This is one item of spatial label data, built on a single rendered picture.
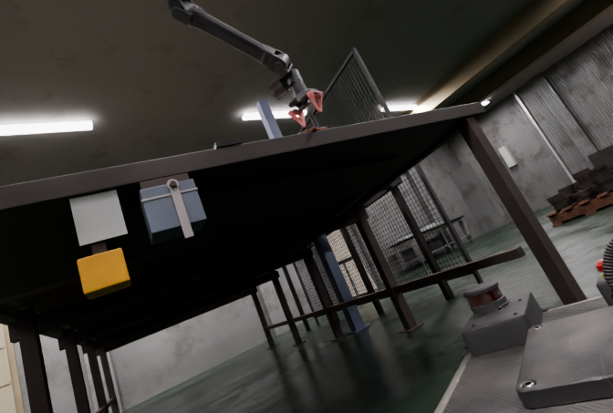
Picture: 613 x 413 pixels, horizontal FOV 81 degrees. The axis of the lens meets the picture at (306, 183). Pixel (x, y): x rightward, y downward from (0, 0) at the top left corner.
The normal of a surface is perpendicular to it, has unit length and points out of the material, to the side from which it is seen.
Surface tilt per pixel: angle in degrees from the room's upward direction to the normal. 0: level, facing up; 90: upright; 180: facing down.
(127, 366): 90
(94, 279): 90
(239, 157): 90
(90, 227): 90
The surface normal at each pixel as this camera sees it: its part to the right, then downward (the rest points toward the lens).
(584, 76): -0.79, 0.16
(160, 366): 0.48, -0.44
